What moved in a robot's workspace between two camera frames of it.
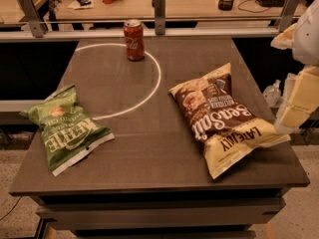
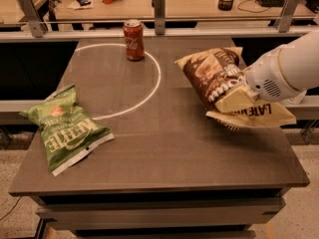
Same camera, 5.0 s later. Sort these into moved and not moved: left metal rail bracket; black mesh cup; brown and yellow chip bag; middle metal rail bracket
Moved: brown and yellow chip bag
Not moved: middle metal rail bracket; black mesh cup; left metal rail bracket
